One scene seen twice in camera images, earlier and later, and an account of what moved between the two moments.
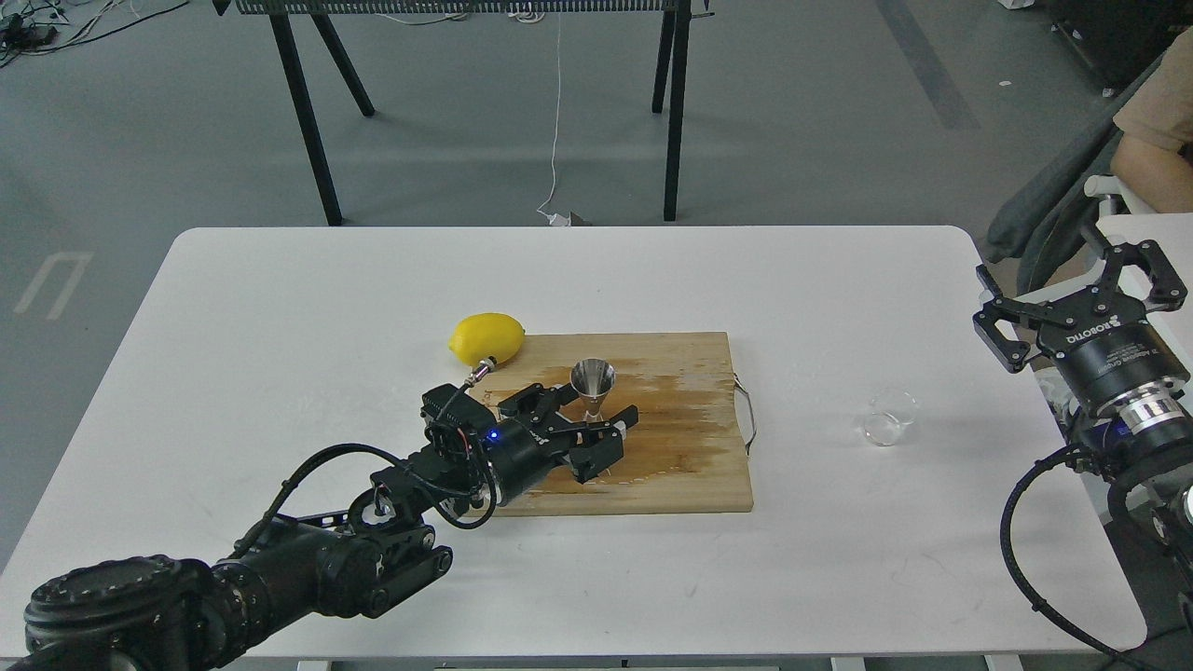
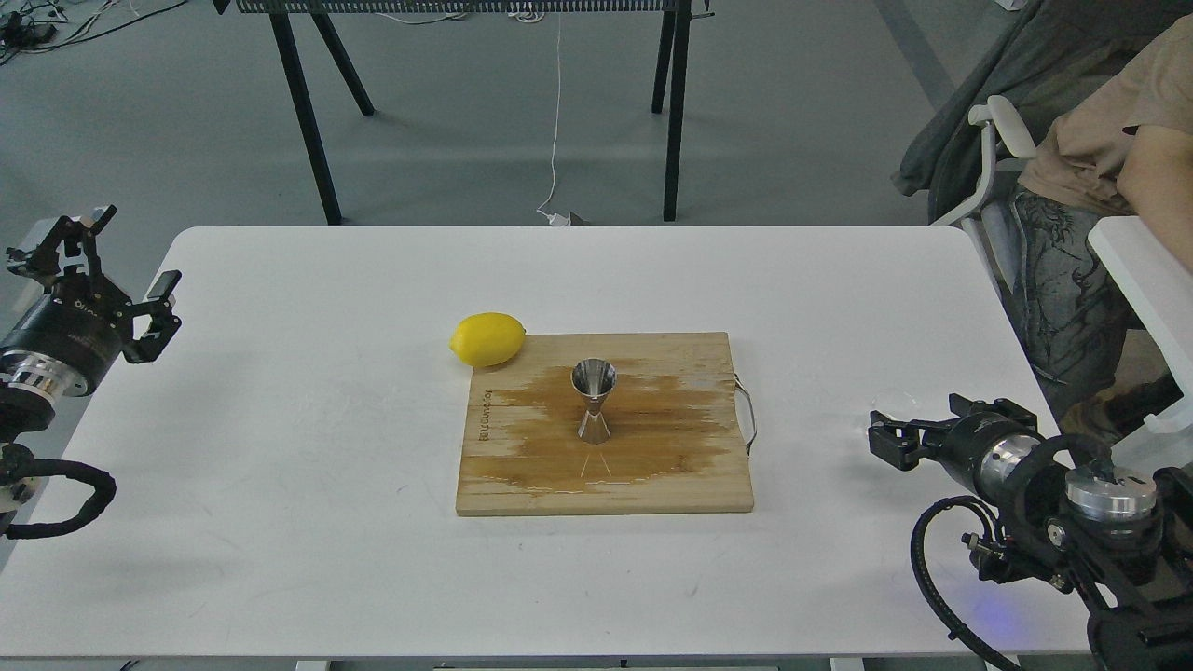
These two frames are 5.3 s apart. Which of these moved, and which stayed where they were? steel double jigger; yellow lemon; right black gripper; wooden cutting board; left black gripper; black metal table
Moved: right black gripper; left black gripper
Stayed: wooden cutting board; yellow lemon; steel double jigger; black metal table
